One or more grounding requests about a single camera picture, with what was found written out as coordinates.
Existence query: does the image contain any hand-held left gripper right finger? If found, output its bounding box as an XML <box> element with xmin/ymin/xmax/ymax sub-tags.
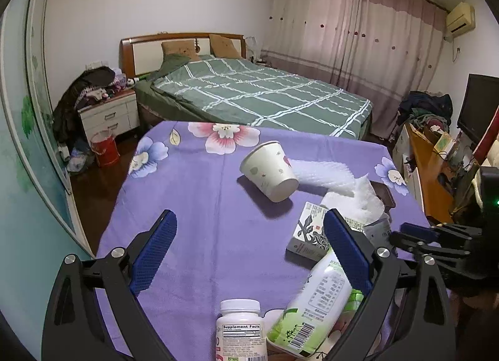
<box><xmin>323</xmin><ymin>208</ymin><xmax>457</xmax><ymax>361</ymax></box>

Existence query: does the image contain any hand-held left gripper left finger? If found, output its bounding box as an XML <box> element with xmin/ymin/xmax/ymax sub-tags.
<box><xmin>41</xmin><ymin>209</ymin><xmax>178</xmax><ymax>361</ymax></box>

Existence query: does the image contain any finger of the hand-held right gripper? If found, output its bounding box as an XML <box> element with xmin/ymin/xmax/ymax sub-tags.
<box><xmin>389</xmin><ymin>230</ymin><xmax>474</xmax><ymax>269</ymax></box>
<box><xmin>400</xmin><ymin>222</ymin><xmax>486</xmax><ymax>247</ymax></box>

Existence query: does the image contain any black and white carton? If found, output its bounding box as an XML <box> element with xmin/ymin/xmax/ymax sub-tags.
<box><xmin>285</xmin><ymin>202</ymin><xmax>341</xmax><ymax>262</ymax></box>

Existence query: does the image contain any trash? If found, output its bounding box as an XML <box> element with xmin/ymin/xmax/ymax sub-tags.
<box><xmin>368</xmin><ymin>180</ymin><xmax>397</xmax><ymax>214</ymax></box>

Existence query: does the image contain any green and white plastic bottle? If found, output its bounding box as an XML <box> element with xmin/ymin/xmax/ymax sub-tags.
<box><xmin>266</xmin><ymin>248</ymin><xmax>366</xmax><ymax>358</ymax></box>

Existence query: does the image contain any white foam net sleeve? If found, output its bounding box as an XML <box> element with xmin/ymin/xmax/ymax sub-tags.
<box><xmin>286</xmin><ymin>156</ymin><xmax>369</xmax><ymax>198</ymax></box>

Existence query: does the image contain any white supplement bottle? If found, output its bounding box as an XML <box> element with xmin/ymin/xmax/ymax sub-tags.
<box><xmin>216</xmin><ymin>299</ymin><xmax>269</xmax><ymax>361</ymax></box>

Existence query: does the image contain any printed paper cup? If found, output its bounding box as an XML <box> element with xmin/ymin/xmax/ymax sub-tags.
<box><xmin>240</xmin><ymin>141</ymin><xmax>300</xmax><ymax>203</ymax></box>

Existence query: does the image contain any grey packet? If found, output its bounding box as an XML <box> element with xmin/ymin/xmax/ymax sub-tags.
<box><xmin>362</xmin><ymin>214</ymin><xmax>393</xmax><ymax>245</ymax></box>

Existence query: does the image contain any wooden cabinet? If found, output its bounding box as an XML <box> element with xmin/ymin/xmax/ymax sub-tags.
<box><xmin>392</xmin><ymin>121</ymin><xmax>468</xmax><ymax>225</ymax></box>

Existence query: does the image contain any purple floral tablecloth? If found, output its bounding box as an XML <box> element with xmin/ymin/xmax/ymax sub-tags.
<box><xmin>95</xmin><ymin>120</ymin><xmax>434</xmax><ymax>361</ymax></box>

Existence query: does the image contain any white down jacket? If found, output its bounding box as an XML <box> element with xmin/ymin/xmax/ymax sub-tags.
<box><xmin>470</xmin><ymin>139</ymin><xmax>499</xmax><ymax>206</ymax></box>

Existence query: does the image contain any red bucket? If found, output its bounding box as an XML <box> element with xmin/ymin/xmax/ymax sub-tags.
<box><xmin>90</xmin><ymin>130</ymin><xmax>121</xmax><ymax>168</ymax></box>

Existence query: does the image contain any clothes heap beside nightstand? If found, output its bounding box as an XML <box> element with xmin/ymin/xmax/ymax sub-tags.
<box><xmin>63</xmin><ymin>139</ymin><xmax>96</xmax><ymax>173</ymax></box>

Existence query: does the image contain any black television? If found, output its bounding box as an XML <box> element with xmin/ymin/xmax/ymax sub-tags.
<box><xmin>457</xmin><ymin>74</ymin><xmax>499</xmax><ymax>148</ymax></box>

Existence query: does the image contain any pile of dark clothes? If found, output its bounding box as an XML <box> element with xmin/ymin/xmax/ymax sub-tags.
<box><xmin>398</xmin><ymin>90</ymin><xmax>455</xmax><ymax>130</ymax></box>

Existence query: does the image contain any white nightstand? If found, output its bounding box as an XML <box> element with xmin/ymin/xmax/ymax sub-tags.
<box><xmin>78</xmin><ymin>90</ymin><xmax>140</xmax><ymax>144</ymax></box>

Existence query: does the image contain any pile of clothes on nightstand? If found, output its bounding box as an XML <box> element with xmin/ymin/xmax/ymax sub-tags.
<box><xmin>52</xmin><ymin>66</ymin><xmax>135</xmax><ymax>143</ymax></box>

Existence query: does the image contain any green plaid quilt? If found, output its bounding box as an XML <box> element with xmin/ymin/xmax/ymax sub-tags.
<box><xmin>150</xmin><ymin>57</ymin><xmax>373</xmax><ymax>139</ymax></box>

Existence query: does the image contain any wardrobe sliding door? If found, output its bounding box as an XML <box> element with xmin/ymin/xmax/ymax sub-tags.
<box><xmin>0</xmin><ymin>0</ymin><xmax>99</xmax><ymax>258</ymax></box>

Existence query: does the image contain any wooden bed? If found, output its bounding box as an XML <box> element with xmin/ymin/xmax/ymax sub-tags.
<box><xmin>119</xmin><ymin>32</ymin><xmax>374</xmax><ymax>142</ymax></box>

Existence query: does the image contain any brown pillow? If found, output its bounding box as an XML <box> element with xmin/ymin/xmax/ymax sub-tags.
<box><xmin>162</xmin><ymin>39</ymin><xmax>201</xmax><ymax>62</ymax></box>
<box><xmin>209</xmin><ymin>34</ymin><xmax>243</xmax><ymax>60</ymax></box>

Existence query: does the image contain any pink striped curtain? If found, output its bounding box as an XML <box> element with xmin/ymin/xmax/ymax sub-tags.
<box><xmin>259</xmin><ymin>0</ymin><xmax>447</xmax><ymax>139</ymax></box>

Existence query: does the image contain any wall air conditioner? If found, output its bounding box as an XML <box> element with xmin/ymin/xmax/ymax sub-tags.
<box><xmin>443</xmin><ymin>2</ymin><xmax>477</xmax><ymax>39</ymax></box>

